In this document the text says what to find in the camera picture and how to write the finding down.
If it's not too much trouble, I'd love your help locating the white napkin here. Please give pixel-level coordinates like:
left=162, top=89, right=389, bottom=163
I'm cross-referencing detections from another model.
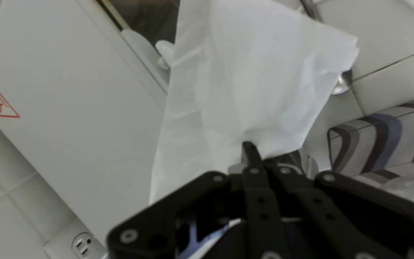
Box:
left=149, top=0, right=363, bottom=204

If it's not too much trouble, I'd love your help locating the striped fabric tissue box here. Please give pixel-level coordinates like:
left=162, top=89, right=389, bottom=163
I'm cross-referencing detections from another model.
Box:
left=327, top=97, right=414, bottom=212

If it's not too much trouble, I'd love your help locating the white wall power outlet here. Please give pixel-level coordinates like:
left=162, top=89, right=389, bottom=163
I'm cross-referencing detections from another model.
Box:
left=70, top=230, right=98, bottom=259

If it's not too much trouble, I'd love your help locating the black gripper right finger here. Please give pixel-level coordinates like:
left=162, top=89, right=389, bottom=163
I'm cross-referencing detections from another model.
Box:
left=264, top=159, right=414, bottom=259

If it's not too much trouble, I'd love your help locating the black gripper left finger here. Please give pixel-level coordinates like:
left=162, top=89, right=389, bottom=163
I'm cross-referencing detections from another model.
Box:
left=106, top=140, right=285, bottom=259

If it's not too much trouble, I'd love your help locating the white toaster oven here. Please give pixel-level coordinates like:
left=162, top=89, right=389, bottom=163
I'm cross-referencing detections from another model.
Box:
left=0, top=0, right=183, bottom=241

